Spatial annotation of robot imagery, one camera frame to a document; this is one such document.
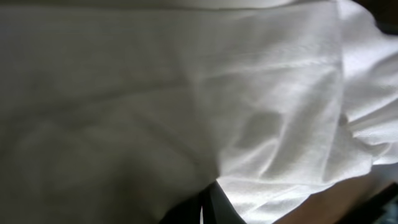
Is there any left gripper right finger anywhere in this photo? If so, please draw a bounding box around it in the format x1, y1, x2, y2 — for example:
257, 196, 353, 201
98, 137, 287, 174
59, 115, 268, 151
201, 182, 246, 224

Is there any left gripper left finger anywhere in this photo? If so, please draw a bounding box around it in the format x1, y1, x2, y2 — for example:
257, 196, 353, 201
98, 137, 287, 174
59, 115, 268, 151
159, 194, 201, 224

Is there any white Mr Robot t-shirt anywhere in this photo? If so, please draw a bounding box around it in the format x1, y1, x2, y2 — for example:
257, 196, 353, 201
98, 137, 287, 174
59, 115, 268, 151
1, 1, 397, 223

